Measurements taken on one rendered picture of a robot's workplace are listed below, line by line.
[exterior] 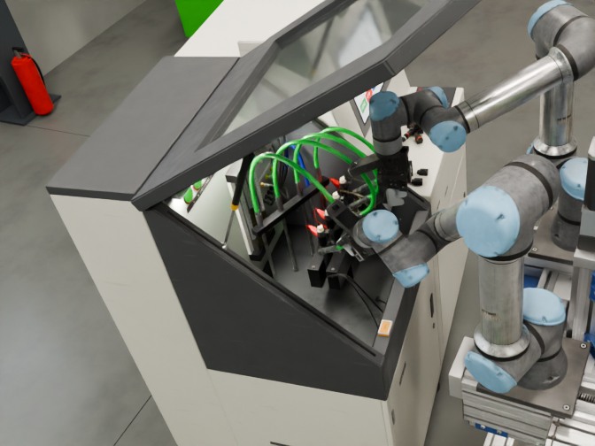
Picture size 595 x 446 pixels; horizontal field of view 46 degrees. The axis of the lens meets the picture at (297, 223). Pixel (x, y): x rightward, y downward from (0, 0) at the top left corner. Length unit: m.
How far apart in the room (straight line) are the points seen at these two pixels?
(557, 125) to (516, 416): 0.78
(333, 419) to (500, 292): 0.97
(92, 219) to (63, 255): 2.33
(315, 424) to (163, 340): 0.55
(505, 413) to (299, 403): 0.65
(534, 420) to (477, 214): 0.77
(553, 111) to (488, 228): 0.78
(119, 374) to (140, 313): 1.31
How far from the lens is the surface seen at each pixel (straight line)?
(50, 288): 4.12
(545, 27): 1.90
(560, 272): 2.20
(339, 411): 2.21
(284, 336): 1.99
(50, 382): 3.63
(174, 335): 2.21
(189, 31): 6.16
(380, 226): 1.61
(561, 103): 2.01
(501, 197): 1.29
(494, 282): 1.42
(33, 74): 5.64
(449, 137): 1.69
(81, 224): 2.02
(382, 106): 1.76
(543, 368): 1.77
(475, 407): 1.96
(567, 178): 2.02
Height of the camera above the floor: 2.50
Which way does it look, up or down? 40 degrees down
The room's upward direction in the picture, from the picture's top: 13 degrees counter-clockwise
